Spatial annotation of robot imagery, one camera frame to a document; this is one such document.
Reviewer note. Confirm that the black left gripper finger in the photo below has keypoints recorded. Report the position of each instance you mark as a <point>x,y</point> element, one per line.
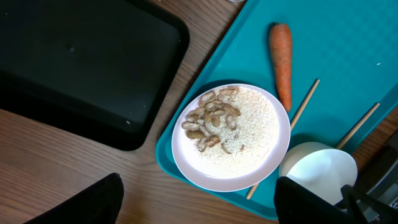
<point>99,203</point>

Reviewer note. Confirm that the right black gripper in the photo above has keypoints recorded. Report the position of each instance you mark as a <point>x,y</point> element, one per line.
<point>296,205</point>

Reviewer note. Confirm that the white bowl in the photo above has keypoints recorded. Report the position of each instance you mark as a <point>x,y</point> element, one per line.
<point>321,169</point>

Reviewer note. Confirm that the right wooden chopstick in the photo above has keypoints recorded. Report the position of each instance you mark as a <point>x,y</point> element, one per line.
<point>355,128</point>

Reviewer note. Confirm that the wooden chopstick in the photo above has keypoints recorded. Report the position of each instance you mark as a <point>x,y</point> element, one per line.
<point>292,125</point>
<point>355,128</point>

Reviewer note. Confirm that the left wooden chopstick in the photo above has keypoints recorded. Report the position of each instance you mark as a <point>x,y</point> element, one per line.
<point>292,125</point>

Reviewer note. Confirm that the pink plate with rice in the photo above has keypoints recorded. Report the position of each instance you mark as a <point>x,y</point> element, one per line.
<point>257,146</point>

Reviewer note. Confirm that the black tray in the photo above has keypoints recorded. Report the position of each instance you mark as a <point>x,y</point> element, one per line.
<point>96,68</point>

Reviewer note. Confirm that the peanut pile on plate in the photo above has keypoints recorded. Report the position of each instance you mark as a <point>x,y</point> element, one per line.
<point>208,121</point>

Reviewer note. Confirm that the orange carrot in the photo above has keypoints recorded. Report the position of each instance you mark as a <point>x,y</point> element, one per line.
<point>280,45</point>

